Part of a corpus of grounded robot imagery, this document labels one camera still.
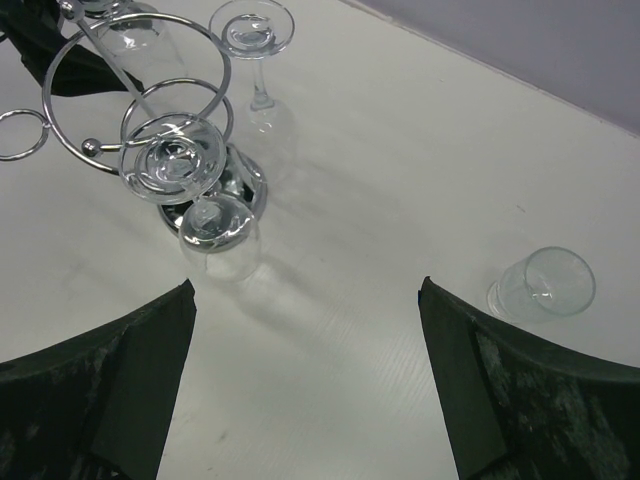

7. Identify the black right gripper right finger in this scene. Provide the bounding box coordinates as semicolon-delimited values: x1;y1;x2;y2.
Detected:
418;278;639;479

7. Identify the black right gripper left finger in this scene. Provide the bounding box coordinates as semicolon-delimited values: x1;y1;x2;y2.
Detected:
1;281;196;479

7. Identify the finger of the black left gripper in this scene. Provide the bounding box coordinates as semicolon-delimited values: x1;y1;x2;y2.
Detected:
1;1;126;97

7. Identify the clear wine glass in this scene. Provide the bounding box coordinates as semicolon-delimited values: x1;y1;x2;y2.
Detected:
81;0;188;86
209;1;297;183
119;112;261;282
486;246;596;324

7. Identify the chrome wine glass rack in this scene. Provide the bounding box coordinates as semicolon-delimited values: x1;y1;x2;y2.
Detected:
1;1;267;214

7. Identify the clear wine glass front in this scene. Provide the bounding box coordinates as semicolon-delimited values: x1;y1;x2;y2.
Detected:
486;246;596;324

